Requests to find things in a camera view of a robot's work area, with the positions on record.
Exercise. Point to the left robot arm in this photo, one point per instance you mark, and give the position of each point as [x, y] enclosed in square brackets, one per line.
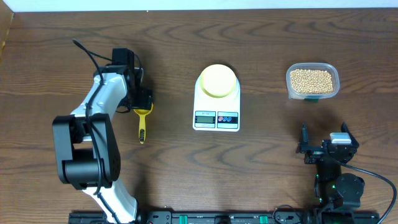
[86, 150]

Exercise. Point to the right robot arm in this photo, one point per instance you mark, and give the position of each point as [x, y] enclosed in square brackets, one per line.
[339, 193]

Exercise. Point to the clear plastic container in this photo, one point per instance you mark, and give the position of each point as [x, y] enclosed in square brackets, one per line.
[313, 66]

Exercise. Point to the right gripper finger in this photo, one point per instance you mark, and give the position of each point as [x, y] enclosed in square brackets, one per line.
[344, 129]
[303, 143]

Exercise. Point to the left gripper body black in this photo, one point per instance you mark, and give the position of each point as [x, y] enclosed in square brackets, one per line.
[140, 99]

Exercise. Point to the soybeans in container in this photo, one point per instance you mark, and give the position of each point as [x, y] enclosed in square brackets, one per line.
[311, 81]

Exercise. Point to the yellow measuring scoop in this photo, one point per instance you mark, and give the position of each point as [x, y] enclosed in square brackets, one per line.
[142, 122]

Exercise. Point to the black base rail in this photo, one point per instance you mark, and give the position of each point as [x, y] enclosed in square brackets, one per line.
[283, 216]

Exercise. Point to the pale yellow bowl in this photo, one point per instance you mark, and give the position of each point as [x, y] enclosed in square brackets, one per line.
[217, 81]

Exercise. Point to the white digital kitchen scale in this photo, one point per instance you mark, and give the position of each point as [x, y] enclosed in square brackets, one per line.
[216, 114]

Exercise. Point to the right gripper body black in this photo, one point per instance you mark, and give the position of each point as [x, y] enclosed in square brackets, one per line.
[313, 156]

